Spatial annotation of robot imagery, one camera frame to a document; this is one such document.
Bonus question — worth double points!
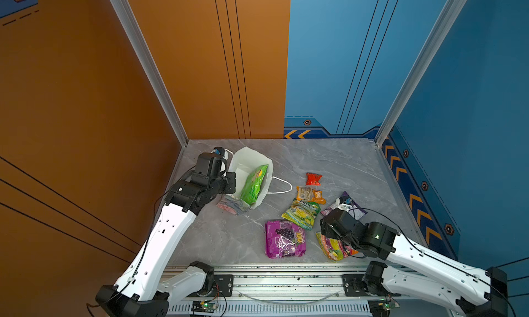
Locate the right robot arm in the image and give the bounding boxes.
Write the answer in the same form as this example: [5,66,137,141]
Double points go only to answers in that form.
[320,209,515,316]

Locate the orange cracker snack packet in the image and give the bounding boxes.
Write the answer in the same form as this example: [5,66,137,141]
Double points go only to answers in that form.
[296,187,326,205]

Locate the aluminium frame post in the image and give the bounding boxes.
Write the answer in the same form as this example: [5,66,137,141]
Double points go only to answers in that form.
[375,0,468,147]
[110,0,189,147]

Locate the small red snack packet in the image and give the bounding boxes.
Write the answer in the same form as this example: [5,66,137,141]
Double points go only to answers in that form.
[306,172,322,186]

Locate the aluminium front rail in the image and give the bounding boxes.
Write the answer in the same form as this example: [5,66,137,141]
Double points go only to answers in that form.
[108,264,472,317]

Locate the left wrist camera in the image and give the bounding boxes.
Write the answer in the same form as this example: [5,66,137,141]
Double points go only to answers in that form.
[212,147,232,160]

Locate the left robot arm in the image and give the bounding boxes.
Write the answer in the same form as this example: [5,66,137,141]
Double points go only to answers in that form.
[96,147,236,316]

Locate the magenta grape candy bag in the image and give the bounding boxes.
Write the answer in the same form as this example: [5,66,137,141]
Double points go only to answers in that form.
[265,220,307,259]

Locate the right green circuit board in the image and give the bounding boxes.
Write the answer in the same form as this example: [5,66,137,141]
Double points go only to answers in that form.
[378,301,400,316]

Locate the green Lays chips bag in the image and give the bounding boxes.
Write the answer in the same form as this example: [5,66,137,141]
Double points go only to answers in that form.
[240,164,268,205]

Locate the yellow green candy bag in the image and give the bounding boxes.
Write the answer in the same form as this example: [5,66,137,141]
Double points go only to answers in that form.
[281,200,321,230]

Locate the floral white paper bag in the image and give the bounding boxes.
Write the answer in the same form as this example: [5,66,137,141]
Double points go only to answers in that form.
[216,147,293,215]

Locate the left aluminium frame post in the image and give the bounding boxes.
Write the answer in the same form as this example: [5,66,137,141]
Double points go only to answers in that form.
[110,0,189,147]

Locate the right aluminium frame post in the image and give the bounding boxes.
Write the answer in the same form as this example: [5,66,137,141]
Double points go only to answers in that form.
[375,0,468,147]

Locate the green circuit board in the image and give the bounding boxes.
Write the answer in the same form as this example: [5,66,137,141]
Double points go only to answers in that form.
[191,301,218,314]
[378,301,400,316]

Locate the left green circuit board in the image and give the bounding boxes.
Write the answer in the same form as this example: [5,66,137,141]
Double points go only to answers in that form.
[191,301,218,314]

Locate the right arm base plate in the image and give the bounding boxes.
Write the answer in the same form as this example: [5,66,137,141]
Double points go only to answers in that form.
[341,274,401,297]

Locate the purple white snack bag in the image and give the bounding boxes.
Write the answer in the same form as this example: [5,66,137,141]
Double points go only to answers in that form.
[320,192,367,220]

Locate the Fox's fruit candy bag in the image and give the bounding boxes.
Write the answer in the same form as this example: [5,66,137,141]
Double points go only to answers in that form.
[315,232,358,261]

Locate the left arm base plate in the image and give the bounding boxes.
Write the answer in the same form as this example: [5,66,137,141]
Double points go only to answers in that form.
[187,274,234,298]

